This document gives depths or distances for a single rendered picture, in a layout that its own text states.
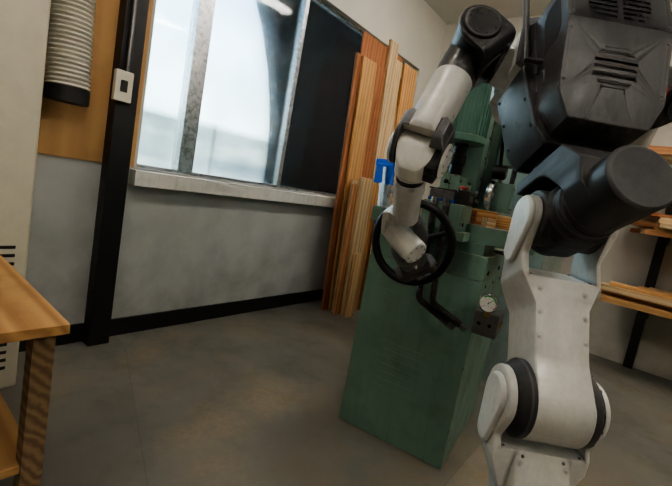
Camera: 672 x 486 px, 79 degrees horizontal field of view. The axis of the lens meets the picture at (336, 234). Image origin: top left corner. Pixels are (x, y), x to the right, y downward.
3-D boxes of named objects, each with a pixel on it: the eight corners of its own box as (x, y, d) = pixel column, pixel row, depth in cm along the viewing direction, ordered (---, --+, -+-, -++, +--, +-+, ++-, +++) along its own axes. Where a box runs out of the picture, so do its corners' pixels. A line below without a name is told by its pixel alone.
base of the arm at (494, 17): (506, 60, 84) (527, 21, 86) (449, 32, 85) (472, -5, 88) (479, 102, 98) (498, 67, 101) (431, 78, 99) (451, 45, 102)
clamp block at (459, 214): (417, 223, 143) (422, 198, 142) (429, 223, 155) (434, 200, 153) (459, 232, 136) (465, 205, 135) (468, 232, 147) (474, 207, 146)
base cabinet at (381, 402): (336, 417, 171) (368, 252, 163) (390, 375, 221) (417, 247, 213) (440, 471, 149) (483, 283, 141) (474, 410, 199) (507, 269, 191)
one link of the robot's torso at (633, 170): (689, 218, 61) (677, 118, 67) (604, 202, 61) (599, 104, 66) (574, 265, 87) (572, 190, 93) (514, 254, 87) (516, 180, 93)
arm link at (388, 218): (398, 259, 107) (402, 223, 97) (379, 237, 113) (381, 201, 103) (418, 249, 109) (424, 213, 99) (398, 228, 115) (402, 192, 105)
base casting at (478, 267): (369, 252, 163) (373, 230, 162) (417, 247, 213) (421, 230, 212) (484, 283, 141) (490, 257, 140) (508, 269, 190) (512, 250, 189)
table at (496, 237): (358, 219, 155) (361, 203, 154) (390, 220, 181) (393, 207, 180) (532, 257, 125) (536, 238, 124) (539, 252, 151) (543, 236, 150)
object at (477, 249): (379, 232, 161) (381, 222, 160) (399, 231, 179) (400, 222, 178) (482, 256, 141) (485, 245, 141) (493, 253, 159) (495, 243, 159)
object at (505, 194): (484, 209, 171) (490, 181, 169) (487, 210, 177) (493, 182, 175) (507, 213, 166) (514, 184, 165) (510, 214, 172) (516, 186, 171)
